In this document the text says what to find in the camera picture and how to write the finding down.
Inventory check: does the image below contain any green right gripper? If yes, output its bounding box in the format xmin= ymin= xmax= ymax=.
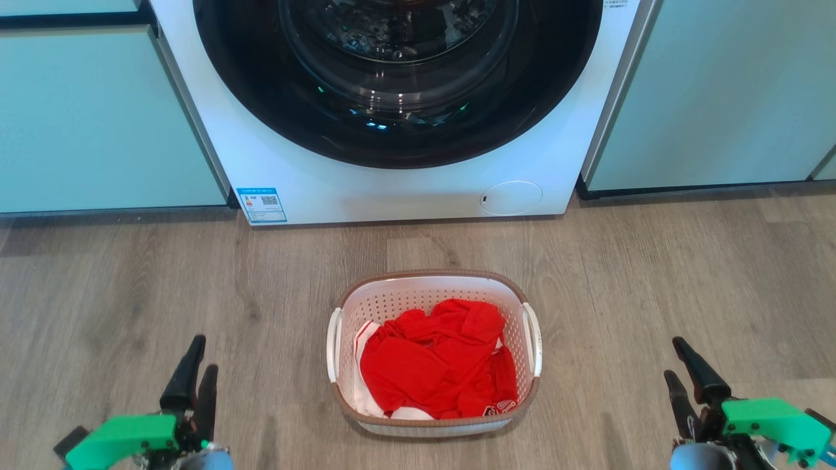
xmin=664 ymin=336 xmax=831 ymax=466

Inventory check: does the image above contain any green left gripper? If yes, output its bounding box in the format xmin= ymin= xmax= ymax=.
xmin=65 ymin=335 xmax=219 ymax=470

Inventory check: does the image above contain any white brown-rimmed laundry basket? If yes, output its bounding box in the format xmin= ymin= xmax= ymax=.
xmin=326 ymin=270 xmax=543 ymax=437

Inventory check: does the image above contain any white garment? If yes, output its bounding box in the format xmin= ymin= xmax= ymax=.
xmin=353 ymin=320 xmax=435 ymax=420

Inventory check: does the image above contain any blue energy label sticker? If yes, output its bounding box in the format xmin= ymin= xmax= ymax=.
xmin=236 ymin=188 xmax=287 ymax=225

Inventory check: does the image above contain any red garment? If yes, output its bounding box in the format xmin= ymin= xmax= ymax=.
xmin=359 ymin=298 xmax=519 ymax=420

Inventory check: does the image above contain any white washing machine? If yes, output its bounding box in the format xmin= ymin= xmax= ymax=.
xmin=149 ymin=0 xmax=654 ymax=227

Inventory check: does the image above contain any round white filter cover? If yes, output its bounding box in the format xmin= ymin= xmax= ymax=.
xmin=480 ymin=181 xmax=543 ymax=217

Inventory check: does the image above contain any large pale green cabinet door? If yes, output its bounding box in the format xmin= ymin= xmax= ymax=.
xmin=0 ymin=26 xmax=229 ymax=215

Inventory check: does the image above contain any black round washer door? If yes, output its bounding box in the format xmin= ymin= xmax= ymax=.
xmin=193 ymin=0 xmax=603 ymax=169

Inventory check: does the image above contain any tall pale green cabinet panel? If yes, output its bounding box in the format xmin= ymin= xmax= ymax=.
xmin=583 ymin=0 xmax=836 ymax=192

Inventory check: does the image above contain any pale green cabinet drawer front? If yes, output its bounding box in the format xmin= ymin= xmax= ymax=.
xmin=0 ymin=0 xmax=141 ymax=17

